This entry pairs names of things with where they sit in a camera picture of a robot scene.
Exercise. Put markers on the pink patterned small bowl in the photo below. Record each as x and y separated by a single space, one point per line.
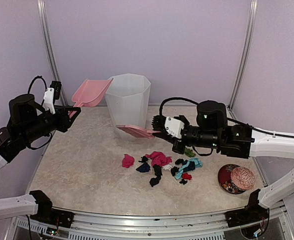
243 178

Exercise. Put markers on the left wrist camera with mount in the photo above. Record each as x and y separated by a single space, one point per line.
51 94

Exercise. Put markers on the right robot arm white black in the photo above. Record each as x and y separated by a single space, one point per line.
238 141

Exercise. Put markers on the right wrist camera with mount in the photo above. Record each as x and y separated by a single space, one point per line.
170 125

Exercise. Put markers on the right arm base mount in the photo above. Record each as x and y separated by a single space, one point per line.
251 213

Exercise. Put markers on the black paper scrap strip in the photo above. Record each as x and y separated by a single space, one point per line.
158 173

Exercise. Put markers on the translucent white waste bin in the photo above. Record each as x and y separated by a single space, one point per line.
127 100

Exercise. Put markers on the pink plastic hand brush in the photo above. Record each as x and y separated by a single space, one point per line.
137 132

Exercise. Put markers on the right aluminium frame post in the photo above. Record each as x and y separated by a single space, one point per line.
245 54

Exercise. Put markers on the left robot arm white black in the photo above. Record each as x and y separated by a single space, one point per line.
30 121

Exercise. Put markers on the magenta paper scrap top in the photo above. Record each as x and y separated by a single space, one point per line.
128 161

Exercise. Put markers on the white paper scrap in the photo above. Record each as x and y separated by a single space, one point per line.
167 167

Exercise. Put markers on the navy paper scrap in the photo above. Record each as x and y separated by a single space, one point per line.
144 168

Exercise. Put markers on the front aluminium rail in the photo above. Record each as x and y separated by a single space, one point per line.
95 226

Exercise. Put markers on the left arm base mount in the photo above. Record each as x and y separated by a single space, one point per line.
49 215

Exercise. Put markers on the green paper scrap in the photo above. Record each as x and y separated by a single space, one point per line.
189 153

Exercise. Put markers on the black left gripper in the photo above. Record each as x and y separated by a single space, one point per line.
63 122

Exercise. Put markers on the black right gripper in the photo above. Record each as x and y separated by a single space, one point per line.
172 140

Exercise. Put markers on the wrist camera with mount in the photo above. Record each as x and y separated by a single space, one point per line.
51 94
170 125

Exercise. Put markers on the dark red patterned round dish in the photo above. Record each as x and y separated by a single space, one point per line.
224 179

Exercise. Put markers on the pink plastic dustpan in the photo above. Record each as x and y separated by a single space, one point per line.
91 93

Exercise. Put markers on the small black paper scrap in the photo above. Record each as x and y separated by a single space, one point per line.
183 181

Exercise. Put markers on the small red paper scrap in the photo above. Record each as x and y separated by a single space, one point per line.
186 176

